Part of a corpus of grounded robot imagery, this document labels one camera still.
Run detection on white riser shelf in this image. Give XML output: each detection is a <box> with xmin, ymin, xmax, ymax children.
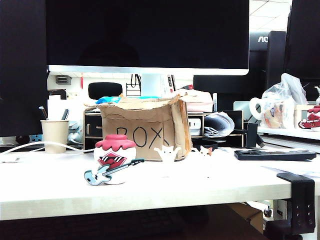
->
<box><xmin>257</xmin><ymin>126</ymin><xmax>320</xmax><ymax>141</ymax></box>

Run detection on black wooden desk organizer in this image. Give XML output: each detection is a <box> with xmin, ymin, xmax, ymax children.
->
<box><xmin>83</xmin><ymin>109</ymin><xmax>244</xmax><ymax>151</ymax></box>

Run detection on black AOC monitor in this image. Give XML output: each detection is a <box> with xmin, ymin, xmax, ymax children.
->
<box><xmin>249</xmin><ymin>30</ymin><xmax>287</xmax><ymax>94</ymax></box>

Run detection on rolled newspaper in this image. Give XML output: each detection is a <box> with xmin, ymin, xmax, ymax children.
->
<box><xmin>203</xmin><ymin>111</ymin><xmax>236</xmax><ymax>138</ymax></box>

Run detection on white printed mug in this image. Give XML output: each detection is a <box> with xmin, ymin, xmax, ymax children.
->
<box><xmin>249</xmin><ymin>96</ymin><xmax>296</xmax><ymax>129</ymax></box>

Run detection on white doll red cap guitar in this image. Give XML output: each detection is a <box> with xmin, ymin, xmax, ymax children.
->
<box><xmin>84</xmin><ymin>134</ymin><xmax>146</xmax><ymax>186</ymax></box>

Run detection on brown paper box marked BOX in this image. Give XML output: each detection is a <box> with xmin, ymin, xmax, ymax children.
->
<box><xmin>83</xmin><ymin>91</ymin><xmax>194</xmax><ymax>162</ymax></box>

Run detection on clear plastic bag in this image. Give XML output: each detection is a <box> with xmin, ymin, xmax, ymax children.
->
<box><xmin>261</xmin><ymin>72</ymin><xmax>309</xmax><ymax>130</ymax></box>

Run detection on black desk clamp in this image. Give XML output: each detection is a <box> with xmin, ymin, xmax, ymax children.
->
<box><xmin>263</xmin><ymin>172</ymin><xmax>316</xmax><ymax>236</ymax></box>

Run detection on white cable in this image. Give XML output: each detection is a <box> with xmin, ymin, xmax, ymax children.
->
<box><xmin>0</xmin><ymin>141</ymin><xmax>86</xmax><ymax>164</ymax></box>

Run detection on low black monitor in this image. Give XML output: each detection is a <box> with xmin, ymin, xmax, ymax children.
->
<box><xmin>192</xmin><ymin>74</ymin><xmax>268</xmax><ymax>111</ymax></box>

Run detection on white orange cat figurine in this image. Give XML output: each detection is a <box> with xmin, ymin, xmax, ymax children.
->
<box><xmin>196</xmin><ymin>146</ymin><xmax>213</xmax><ymax>158</ymax></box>

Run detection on beige paper cup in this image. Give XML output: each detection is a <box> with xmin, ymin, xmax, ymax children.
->
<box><xmin>40</xmin><ymin>119</ymin><xmax>70</xmax><ymax>154</ymax></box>

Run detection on white carton red label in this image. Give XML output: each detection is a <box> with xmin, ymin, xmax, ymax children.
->
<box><xmin>160</xmin><ymin>74</ymin><xmax>177</xmax><ymax>97</ymax></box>

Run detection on black chair headrest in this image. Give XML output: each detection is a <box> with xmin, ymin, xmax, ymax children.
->
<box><xmin>87</xmin><ymin>81</ymin><xmax>123</xmax><ymax>101</ymax></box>

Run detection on pink folded stack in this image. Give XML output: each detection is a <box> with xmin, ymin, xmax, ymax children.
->
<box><xmin>179</xmin><ymin>88</ymin><xmax>214</xmax><ymax>113</ymax></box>

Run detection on black wire rack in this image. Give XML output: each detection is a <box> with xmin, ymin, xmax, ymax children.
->
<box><xmin>125</xmin><ymin>74</ymin><xmax>142</xmax><ymax>97</ymax></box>

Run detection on black monitor tall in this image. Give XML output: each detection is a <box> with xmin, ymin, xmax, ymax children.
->
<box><xmin>0</xmin><ymin>0</ymin><xmax>50</xmax><ymax>138</ymax></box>

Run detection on large black monitor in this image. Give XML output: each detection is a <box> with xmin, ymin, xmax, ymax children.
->
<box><xmin>45</xmin><ymin>0</ymin><xmax>250</xmax><ymax>76</ymax></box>

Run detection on brown cardboard box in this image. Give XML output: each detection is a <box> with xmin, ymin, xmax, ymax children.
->
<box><xmin>228</xmin><ymin>202</ymin><xmax>265</xmax><ymax>235</ymax></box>

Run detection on black monitor glossy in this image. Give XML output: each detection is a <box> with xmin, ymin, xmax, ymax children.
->
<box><xmin>284</xmin><ymin>0</ymin><xmax>320</xmax><ymax>81</ymax></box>

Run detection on white cat figurine raised arms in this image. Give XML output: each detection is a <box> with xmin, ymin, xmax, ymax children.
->
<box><xmin>153</xmin><ymin>145</ymin><xmax>182</xmax><ymax>165</ymax></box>

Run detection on blue plastic bag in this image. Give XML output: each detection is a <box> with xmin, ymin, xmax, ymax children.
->
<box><xmin>95</xmin><ymin>96</ymin><xmax>123</xmax><ymax>105</ymax></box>

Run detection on black remote control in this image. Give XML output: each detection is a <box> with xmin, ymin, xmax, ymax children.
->
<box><xmin>234</xmin><ymin>149</ymin><xmax>317</xmax><ymax>162</ymax></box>

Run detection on black angled bracket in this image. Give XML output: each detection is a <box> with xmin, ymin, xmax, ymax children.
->
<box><xmin>243</xmin><ymin>121</ymin><xmax>265</xmax><ymax>149</ymax></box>

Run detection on beige wooden box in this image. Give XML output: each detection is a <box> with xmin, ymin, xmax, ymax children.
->
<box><xmin>293</xmin><ymin>104</ymin><xmax>316</xmax><ymax>129</ymax></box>

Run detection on silver tipped pen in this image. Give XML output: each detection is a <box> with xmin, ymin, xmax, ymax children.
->
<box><xmin>38</xmin><ymin>106</ymin><xmax>49</xmax><ymax>121</ymax></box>

